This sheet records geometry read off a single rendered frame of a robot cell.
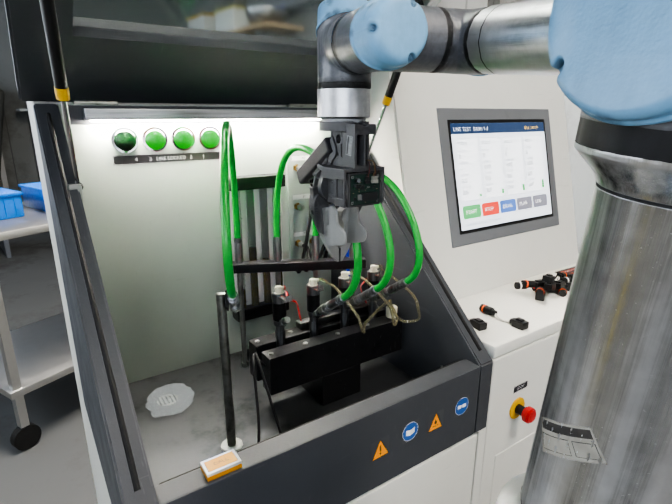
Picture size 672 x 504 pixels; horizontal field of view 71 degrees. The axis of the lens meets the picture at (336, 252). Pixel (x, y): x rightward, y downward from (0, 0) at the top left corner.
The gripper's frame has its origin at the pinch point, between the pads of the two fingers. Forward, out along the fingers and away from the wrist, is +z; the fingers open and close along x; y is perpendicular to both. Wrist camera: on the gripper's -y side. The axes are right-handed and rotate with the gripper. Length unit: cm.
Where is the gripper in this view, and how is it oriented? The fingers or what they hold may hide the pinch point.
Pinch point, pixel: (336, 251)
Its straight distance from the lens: 74.1
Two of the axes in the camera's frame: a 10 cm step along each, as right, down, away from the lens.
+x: 8.3, -1.6, 5.4
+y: 5.6, 2.3, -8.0
